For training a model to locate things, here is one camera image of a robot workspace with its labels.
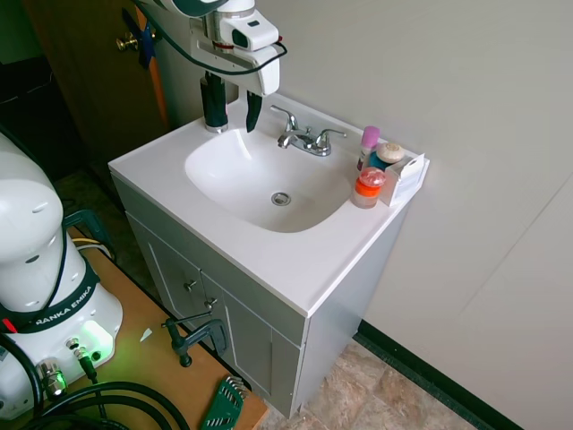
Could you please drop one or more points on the silver round connector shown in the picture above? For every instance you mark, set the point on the silver round connector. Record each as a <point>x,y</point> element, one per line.
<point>51,378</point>

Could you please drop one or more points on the grey vanity cabinet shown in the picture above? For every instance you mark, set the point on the grey vanity cabinet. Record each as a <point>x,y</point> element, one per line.
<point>250,331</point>

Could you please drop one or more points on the chrome sink drain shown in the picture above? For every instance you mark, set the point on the chrome sink drain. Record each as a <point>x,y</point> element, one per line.
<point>281,198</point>

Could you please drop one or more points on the white vanity sink top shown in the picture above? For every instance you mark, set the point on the white vanity sink top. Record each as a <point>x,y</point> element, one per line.
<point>179,201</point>

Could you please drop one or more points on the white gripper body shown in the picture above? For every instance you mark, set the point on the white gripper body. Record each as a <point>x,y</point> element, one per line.
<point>268,71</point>

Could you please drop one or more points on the teal round container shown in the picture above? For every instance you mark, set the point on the teal round container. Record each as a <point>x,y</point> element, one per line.
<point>375,160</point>

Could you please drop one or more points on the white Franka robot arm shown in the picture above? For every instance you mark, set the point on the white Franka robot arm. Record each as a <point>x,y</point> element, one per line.
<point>31,251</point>

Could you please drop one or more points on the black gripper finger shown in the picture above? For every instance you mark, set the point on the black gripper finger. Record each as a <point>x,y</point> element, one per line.
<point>216,92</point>
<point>253,109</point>

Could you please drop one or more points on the green hex key set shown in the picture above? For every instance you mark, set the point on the green hex key set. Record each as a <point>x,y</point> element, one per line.
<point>224,403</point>

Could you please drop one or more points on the brown wooden door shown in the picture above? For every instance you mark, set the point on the brown wooden door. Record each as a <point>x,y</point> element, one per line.
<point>89,89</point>

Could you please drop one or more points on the white paper scrap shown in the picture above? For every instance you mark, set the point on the white paper scrap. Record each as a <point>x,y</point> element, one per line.
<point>146,335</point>

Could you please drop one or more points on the black baseboard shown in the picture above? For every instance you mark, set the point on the black baseboard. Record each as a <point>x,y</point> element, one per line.
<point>430,372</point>

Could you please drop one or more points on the bottle with pink cap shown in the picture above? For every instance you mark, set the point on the bottle with pink cap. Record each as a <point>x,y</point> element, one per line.
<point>370,136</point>

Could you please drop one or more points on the jar with orange lid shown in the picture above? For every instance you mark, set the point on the jar with orange lid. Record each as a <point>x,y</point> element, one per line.
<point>368,190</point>

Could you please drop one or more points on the brass door knob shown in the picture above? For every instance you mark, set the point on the brass door knob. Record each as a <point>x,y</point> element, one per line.
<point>126,43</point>

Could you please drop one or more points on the dark green metal frame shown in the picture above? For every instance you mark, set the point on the dark green metal frame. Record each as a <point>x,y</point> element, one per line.
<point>91,219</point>

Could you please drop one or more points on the chrome faucet spout body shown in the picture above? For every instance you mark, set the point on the chrome faucet spout body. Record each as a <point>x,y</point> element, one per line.
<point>309,142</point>

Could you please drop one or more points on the dark bottle with silver base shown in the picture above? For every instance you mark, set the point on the dark bottle with silver base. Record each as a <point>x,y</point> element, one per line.
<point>216,122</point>

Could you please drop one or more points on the blue tape strip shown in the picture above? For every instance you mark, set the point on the blue tape strip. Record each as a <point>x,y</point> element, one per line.
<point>145,45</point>

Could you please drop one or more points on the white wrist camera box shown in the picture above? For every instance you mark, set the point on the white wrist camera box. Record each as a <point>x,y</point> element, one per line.
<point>250,33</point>

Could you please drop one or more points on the black C-clamp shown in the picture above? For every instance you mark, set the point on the black C-clamp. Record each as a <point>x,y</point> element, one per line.
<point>210,333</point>

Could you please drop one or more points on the metal cabinet door knob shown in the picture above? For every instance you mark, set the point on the metal cabinet door knob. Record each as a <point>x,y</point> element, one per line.
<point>191,285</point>
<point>210,303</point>

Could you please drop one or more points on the white cardboard box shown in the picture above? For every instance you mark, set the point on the white cardboard box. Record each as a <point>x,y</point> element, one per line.
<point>405,179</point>

